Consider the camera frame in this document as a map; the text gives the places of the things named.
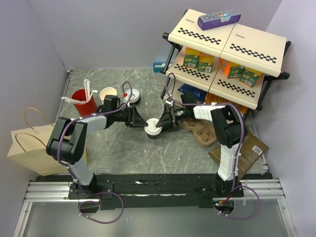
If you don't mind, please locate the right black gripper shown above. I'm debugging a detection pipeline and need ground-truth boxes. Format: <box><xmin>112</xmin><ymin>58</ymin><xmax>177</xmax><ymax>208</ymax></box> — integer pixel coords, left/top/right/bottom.
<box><xmin>156</xmin><ymin>104</ymin><xmax>188</xmax><ymax>133</ymax></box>

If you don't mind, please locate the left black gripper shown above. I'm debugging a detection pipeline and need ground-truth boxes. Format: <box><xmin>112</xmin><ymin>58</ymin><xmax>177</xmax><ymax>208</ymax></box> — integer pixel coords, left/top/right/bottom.
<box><xmin>113</xmin><ymin>105</ymin><xmax>148</xmax><ymax>128</ymax></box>

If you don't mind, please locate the white plastic cup lid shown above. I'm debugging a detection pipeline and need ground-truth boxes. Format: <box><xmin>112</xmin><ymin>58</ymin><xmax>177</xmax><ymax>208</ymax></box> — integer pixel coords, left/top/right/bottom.
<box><xmin>144</xmin><ymin>118</ymin><xmax>162</xmax><ymax>136</ymax></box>

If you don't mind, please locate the black paper coffee cup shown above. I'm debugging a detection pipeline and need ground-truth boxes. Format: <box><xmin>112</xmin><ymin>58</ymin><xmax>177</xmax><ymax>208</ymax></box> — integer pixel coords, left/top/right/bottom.
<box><xmin>146</xmin><ymin>132</ymin><xmax>160</xmax><ymax>141</ymax></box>

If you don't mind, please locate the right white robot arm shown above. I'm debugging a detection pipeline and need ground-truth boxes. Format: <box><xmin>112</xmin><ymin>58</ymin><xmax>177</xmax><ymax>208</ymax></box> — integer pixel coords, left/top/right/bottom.
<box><xmin>156</xmin><ymin>92</ymin><xmax>247</xmax><ymax>197</ymax></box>

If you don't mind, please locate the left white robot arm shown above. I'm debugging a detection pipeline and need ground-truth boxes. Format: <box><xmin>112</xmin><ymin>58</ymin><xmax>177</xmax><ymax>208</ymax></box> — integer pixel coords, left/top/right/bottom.
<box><xmin>46</xmin><ymin>95</ymin><xmax>148</xmax><ymax>198</ymax></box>

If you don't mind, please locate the brown coffee bean pouch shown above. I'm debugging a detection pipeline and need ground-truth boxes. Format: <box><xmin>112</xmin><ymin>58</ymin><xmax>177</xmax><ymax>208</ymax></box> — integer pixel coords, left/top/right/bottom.
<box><xmin>208</xmin><ymin>128</ymin><xmax>270</xmax><ymax>182</ymax></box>

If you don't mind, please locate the stack of cup lids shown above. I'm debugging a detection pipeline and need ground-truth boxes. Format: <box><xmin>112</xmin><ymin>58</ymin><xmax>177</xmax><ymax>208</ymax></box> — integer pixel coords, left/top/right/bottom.
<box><xmin>126</xmin><ymin>88</ymin><xmax>141</xmax><ymax>104</ymax></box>

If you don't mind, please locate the pulp cup carrier tray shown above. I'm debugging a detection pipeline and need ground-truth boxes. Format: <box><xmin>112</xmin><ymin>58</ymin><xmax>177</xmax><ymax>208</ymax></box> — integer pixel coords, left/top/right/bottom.
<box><xmin>181</xmin><ymin>118</ymin><xmax>217</xmax><ymax>147</ymax></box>

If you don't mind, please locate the blue snack bag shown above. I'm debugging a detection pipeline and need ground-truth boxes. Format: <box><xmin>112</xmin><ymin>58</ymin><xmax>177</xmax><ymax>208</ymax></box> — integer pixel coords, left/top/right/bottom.
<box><xmin>178</xmin><ymin>84</ymin><xmax>207</xmax><ymax>102</ymax></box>

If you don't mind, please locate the stack of paper cups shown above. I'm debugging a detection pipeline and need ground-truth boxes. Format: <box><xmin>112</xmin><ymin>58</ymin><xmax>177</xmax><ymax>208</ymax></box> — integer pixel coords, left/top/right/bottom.
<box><xmin>99</xmin><ymin>87</ymin><xmax>117</xmax><ymax>104</ymax></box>

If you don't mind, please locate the orange snack bag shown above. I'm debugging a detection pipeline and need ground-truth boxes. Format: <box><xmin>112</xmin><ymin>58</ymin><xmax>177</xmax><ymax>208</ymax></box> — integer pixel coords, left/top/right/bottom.
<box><xmin>205</xmin><ymin>92</ymin><xmax>248</xmax><ymax>114</ymax></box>

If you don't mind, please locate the red cup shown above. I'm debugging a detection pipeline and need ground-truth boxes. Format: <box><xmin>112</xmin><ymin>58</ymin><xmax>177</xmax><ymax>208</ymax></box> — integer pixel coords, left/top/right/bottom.
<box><xmin>71</xmin><ymin>89</ymin><xmax>98</xmax><ymax>117</ymax></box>

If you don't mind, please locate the blue small box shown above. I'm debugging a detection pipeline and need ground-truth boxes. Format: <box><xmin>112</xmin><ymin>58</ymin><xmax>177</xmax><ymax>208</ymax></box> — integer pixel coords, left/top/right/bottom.
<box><xmin>153</xmin><ymin>62</ymin><xmax>165</xmax><ymax>73</ymax></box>

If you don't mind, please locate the green yellow carton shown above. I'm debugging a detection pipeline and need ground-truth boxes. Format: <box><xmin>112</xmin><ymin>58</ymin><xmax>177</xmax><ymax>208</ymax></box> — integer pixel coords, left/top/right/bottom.
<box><xmin>197</xmin><ymin>52</ymin><xmax>214</xmax><ymax>73</ymax></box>
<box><xmin>183</xmin><ymin>47</ymin><xmax>200</xmax><ymax>69</ymax></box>

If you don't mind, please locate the orange box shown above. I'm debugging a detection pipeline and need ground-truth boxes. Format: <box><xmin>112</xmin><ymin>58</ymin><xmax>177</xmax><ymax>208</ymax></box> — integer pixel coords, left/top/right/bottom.
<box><xmin>220</xmin><ymin>58</ymin><xmax>241</xmax><ymax>76</ymax></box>

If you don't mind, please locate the beige checkered shelf rack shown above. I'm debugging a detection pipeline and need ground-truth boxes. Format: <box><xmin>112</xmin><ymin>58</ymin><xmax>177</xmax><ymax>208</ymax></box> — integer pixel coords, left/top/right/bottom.
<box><xmin>161</xmin><ymin>9</ymin><xmax>291</xmax><ymax>115</ymax></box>

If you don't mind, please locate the purple box on shelf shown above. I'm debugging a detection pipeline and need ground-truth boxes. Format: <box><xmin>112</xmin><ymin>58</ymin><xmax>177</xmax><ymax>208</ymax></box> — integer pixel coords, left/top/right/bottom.
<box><xmin>197</xmin><ymin>9</ymin><xmax>241</xmax><ymax>31</ymax></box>

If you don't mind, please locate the kraft paper bag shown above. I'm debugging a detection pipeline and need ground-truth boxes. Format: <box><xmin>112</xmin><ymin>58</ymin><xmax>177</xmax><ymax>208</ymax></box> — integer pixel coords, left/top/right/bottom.
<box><xmin>6</xmin><ymin>107</ymin><xmax>87</xmax><ymax>176</ymax></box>

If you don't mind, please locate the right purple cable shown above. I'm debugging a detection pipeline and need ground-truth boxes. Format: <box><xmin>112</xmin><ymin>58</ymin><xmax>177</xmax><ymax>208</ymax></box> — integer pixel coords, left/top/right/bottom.
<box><xmin>164</xmin><ymin>73</ymin><xmax>261</xmax><ymax>220</ymax></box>

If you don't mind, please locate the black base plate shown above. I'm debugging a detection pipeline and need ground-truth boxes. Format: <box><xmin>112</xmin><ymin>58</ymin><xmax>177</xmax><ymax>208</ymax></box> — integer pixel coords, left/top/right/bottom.
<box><xmin>68</xmin><ymin>174</ymin><xmax>244</xmax><ymax>210</ymax></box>

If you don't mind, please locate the aluminium rail frame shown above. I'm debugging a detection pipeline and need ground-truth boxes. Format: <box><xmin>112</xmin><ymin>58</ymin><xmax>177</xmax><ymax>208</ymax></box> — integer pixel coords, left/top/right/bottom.
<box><xmin>12</xmin><ymin>179</ymin><xmax>79</xmax><ymax>237</ymax></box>

